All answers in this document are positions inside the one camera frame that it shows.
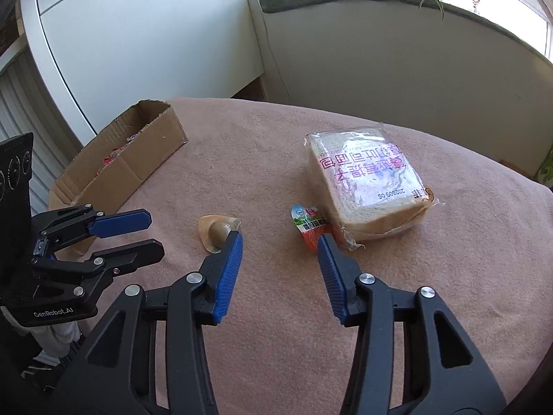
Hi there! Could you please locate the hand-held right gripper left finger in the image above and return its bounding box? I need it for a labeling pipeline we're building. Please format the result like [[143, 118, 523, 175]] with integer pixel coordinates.
[[52, 230, 244, 415]]

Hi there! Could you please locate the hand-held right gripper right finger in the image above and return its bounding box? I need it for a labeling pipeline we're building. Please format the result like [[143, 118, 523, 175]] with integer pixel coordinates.
[[317, 233, 507, 415]]

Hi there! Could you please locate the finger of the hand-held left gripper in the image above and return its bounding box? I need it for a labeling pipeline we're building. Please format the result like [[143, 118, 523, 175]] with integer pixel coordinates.
[[31, 204, 153, 243], [31, 239, 166, 300]]

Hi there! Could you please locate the brown jelly cup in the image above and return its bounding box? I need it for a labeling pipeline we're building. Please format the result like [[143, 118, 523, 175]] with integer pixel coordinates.
[[198, 215, 242, 254]]

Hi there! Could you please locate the cardboard box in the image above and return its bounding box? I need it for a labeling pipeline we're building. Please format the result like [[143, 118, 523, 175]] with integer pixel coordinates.
[[47, 99, 189, 257]]

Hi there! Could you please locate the jelly cup with printed lid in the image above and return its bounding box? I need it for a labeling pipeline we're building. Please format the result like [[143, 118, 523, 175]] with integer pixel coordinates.
[[290, 204, 334, 254]]

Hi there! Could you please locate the white slatted radiator cover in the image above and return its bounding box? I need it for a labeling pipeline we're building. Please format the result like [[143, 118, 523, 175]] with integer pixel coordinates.
[[0, 63, 84, 213]]

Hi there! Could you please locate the bagged sliced bread loaf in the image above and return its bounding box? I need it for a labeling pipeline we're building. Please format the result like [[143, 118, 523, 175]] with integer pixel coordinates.
[[303, 123, 440, 252]]

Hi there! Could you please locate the white fluffy cloth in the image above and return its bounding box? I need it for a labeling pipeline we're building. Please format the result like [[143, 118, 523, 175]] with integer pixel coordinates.
[[35, 323, 84, 367]]

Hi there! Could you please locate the white cabinet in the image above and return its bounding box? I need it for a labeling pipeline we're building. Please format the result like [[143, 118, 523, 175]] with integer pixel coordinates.
[[19, 0, 265, 146]]

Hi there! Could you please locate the green printed box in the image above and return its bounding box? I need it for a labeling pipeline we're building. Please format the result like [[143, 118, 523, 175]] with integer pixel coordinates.
[[536, 147, 553, 187]]

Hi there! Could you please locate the grey stone window sill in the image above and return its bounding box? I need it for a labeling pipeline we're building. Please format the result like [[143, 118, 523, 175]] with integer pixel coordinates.
[[259, 0, 553, 60]]

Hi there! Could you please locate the white cable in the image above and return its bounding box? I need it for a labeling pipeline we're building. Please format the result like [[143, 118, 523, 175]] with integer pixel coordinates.
[[254, 0, 292, 105]]

